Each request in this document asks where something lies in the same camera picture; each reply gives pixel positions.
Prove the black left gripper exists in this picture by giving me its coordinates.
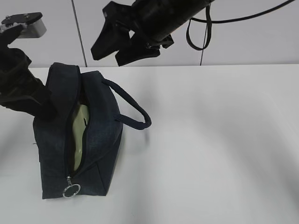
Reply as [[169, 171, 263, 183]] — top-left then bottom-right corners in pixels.
[[0, 28, 57, 120]]

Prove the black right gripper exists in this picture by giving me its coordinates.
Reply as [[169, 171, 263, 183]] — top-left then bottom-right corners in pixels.
[[91, 1, 174, 66]]

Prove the green lid glass container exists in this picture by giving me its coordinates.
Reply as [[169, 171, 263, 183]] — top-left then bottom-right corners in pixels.
[[72, 104, 89, 171]]

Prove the dark blue lunch bag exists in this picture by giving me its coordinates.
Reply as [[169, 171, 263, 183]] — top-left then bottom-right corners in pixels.
[[33, 63, 151, 199]]

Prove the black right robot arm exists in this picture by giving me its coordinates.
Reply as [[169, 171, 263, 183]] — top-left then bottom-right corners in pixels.
[[91, 0, 212, 66]]

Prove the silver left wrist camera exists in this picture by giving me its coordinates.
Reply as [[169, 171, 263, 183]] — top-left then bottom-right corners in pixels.
[[0, 12, 47, 38]]

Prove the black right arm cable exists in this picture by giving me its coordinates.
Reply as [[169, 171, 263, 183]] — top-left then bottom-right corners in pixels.
[[185, 0, 296, 51]]

